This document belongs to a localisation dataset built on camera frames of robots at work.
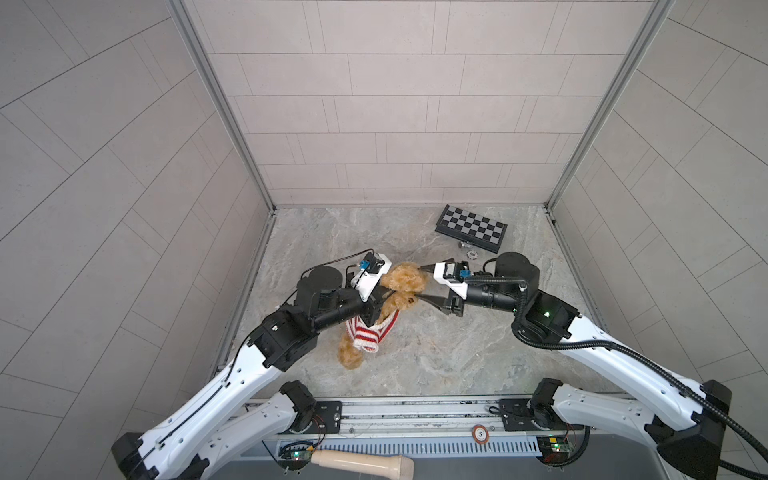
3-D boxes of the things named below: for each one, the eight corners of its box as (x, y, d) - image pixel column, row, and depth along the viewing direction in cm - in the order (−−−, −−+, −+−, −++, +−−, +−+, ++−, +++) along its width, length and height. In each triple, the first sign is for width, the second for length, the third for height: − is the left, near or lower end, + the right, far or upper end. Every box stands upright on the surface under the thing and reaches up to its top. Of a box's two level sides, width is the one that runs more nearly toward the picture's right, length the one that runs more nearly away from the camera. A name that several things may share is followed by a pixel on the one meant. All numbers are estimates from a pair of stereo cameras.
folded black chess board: (434, 230, 111) (435, 224, 109) (446, 209, 118) (447, 203, 116) (496, 254, 105) (499, 248, 102) (505, 230, 112) (507, 224, 109)
